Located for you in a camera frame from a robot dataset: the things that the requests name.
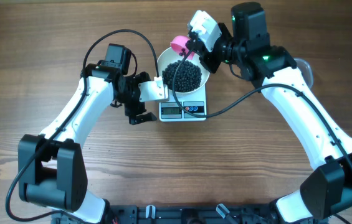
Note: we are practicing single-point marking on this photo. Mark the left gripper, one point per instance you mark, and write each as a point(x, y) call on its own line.
point(131, 111)

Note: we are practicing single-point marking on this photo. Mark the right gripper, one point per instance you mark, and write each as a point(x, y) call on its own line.
point(207, 57)

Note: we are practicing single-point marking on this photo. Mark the pink scoop blue handle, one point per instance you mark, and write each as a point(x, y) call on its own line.
point(178, 45)

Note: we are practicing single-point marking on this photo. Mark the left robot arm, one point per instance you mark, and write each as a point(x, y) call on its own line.
point(52, 171)

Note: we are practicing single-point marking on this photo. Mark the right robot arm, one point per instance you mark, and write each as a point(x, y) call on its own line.
point(275, 74)

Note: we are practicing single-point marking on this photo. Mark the black beans in bowl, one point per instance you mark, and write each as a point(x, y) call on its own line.
point(188, 77)

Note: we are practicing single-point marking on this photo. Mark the white digital kitchen scale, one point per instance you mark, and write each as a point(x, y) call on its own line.
point(194, 102)

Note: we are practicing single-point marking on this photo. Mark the white bowl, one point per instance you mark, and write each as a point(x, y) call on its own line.
point(169, 56)

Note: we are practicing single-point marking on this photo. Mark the clear plastic container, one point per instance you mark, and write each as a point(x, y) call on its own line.
point(306, 71)

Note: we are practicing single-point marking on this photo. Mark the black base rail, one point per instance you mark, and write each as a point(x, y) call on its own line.
point(246, 214)

